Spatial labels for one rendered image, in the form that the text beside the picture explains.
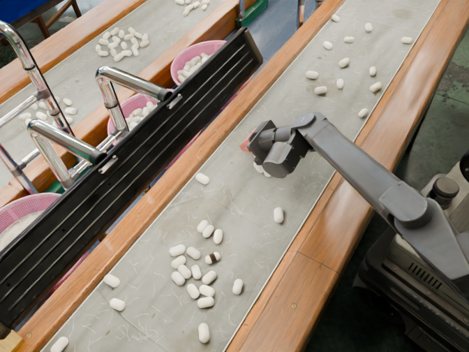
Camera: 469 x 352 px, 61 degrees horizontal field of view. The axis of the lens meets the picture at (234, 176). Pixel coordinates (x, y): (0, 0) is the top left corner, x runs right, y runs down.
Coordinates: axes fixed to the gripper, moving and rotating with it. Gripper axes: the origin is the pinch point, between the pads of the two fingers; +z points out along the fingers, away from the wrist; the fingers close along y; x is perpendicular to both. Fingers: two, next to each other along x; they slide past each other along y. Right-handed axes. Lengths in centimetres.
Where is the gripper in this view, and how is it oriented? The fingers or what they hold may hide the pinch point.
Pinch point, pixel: (243, 147)
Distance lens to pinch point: 103.9
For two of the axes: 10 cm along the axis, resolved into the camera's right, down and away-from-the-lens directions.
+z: -6.2, 0.8, 7.8
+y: -5.4, 6.8, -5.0
